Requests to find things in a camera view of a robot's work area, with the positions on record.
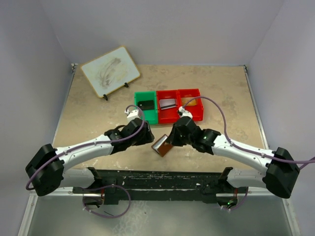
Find brown leather card holder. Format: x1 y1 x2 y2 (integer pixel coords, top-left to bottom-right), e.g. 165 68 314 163
152 134 173 157

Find green plastic bin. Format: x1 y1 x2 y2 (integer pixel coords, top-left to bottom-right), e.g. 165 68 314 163
134 91 158 125

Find red plastic bin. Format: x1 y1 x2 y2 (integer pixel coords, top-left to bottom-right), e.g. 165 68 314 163
156 90 180 124
178 88 204 121

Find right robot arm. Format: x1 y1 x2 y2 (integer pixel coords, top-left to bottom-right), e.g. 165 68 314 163
166 117 300 199

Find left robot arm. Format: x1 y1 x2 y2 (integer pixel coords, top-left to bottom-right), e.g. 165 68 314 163
25 118 154 196

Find black VIP card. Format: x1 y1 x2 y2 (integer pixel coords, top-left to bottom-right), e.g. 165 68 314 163
137 100 155 111

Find gold VIP card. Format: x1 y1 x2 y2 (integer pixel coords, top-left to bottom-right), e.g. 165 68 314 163
181 97 197 106

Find white magnetic stripe cards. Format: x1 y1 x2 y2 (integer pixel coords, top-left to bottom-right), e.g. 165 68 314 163
159 98 177 110

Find small whiteboard on stand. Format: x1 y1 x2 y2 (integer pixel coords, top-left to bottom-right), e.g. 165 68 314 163
80 46 141 100

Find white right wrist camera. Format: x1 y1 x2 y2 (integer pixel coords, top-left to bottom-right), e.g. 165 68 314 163
177 106 193 119

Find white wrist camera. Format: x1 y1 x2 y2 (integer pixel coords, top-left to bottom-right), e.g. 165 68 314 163
177 106 193 119
125 109 140 122

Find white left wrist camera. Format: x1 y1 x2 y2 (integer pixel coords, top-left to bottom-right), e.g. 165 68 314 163
125 109 140 122

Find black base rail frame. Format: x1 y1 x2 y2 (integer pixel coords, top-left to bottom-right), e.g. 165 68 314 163
73 168 246 205

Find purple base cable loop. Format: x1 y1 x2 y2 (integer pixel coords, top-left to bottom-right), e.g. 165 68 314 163
82 183 132 219

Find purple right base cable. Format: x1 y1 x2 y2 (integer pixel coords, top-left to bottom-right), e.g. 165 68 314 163
220 188 249 212

